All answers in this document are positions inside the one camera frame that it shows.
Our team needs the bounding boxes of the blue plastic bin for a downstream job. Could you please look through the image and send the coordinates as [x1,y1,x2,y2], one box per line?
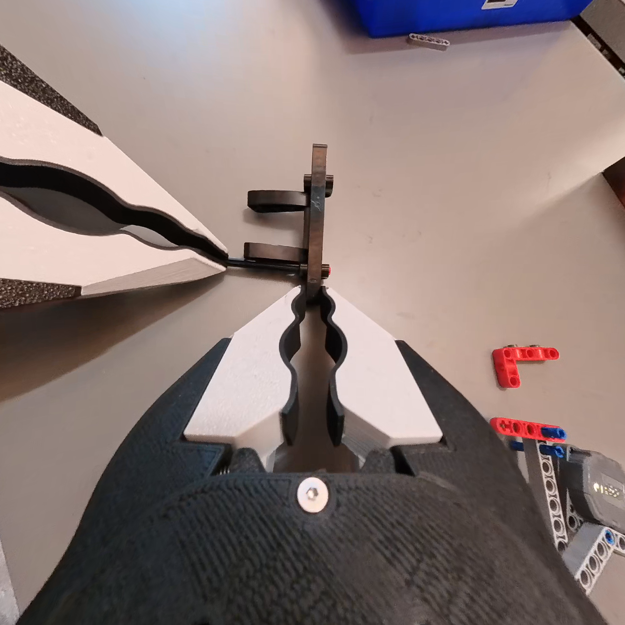
[339,0,587,39]

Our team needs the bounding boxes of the grey lego assembly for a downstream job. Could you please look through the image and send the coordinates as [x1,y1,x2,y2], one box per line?
[490,416,625,595]

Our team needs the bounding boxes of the red angled lego beam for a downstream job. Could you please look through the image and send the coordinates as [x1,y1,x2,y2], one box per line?
[491,345,561,389]

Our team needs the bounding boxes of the black lego axle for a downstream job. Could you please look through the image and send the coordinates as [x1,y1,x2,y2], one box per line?
[226,259,301,270]

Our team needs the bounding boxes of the black lego assembly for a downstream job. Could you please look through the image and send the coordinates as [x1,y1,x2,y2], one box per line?
[246,143,335,306]

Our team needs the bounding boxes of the grey lego beam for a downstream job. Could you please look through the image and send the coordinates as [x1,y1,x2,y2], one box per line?
[407,32,449,51]

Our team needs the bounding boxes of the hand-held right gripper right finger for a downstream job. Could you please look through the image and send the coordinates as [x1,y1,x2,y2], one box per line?
[320,286,445,460]

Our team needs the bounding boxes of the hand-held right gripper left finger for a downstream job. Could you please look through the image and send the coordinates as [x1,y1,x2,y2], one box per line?
[183,286,302,473]

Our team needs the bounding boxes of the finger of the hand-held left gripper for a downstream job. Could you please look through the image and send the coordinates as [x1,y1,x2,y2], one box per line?
[0,80,230,258]
[0,190,229,297]

